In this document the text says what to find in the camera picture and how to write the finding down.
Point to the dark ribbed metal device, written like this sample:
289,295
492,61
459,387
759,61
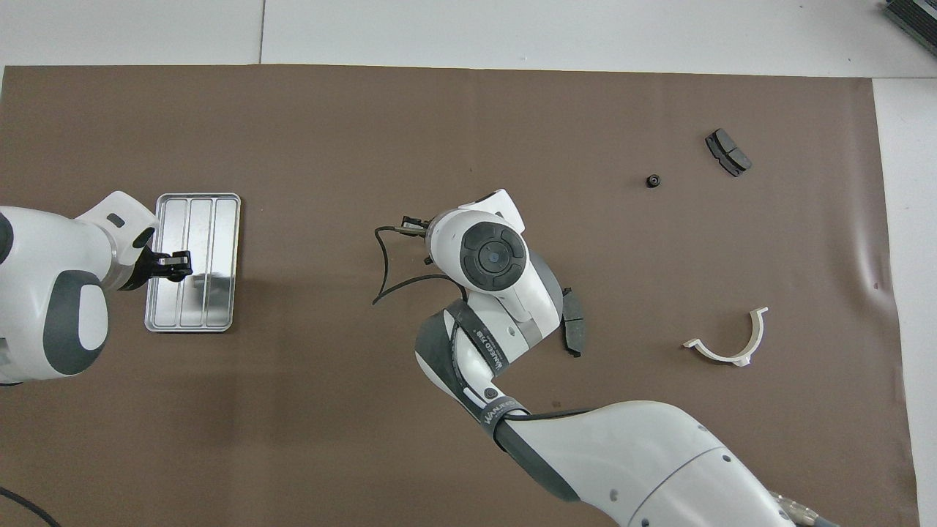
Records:
911,18

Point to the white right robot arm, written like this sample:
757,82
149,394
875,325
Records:
659,454

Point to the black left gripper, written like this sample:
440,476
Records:
143,263

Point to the brown paper table mat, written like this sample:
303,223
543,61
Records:
439,146

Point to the silver ribbed metal tray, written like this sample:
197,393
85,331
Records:
212,219

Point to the dark grey brake pad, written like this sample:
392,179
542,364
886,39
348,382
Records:
728,151
575,329

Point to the white curved plastic bracket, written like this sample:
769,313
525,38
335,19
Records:
714,353

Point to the small black bearing gear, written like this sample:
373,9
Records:
654,180

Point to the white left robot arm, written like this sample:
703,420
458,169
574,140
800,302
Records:
44,249

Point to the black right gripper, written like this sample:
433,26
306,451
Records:
416,225

